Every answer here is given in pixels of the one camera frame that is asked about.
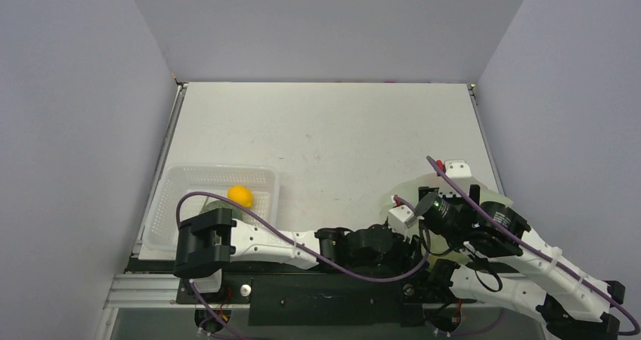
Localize pale green plastic bag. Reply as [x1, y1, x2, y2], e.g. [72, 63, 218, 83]
[379, 174, 530, 258]

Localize yellow fake lemon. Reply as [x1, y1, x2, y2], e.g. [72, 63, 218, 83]
[227, 185, 254, 208]

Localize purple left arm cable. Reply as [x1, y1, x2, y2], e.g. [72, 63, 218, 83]
[175, 191, 432, 340]

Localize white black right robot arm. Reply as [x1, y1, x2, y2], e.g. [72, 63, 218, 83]
[416, 185, 625, 339]

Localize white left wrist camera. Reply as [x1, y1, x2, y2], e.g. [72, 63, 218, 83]
[387, 205, 419, 237]

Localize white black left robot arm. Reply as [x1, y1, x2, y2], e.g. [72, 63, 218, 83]
[173, 207, 424, 302]

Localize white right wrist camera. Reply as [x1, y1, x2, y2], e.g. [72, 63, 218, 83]
[444, 159, 473, 179]

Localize white perforated plastic basket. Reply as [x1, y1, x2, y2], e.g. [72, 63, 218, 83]
[142, 163, 280, 252]

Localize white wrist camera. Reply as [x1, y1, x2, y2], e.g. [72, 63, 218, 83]
[387, 205, 419, 237]
[444, 159, 473, 179]

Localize green fake melon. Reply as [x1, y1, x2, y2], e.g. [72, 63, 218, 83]
[200, 199, 246, 223]

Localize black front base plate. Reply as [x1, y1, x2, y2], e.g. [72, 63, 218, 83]
[175, 263, 463, 329]

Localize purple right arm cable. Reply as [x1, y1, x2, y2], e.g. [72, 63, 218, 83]
[426, 155, 641, 337]

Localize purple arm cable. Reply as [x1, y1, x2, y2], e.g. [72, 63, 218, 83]
[426, 155, 641, 337]
[175, 191, 432, 340]

